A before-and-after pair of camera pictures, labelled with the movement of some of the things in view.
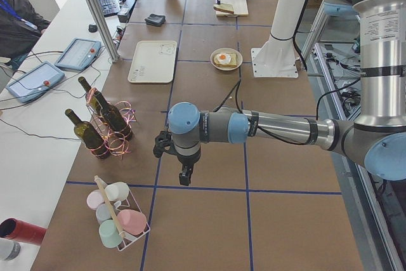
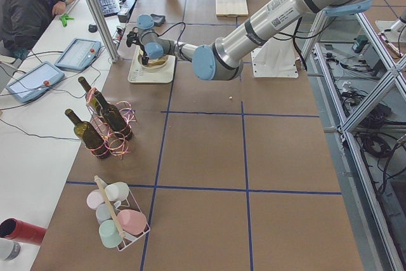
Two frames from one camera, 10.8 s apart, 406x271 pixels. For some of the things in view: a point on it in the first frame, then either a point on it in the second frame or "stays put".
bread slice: x=226 y=7 to x=158 y=61
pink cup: x=132 y=222 stays put
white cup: x=117 y=191 stays put
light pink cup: x=94 y=198 stays put
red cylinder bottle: x=17 y=230 stays put
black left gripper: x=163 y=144 to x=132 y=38
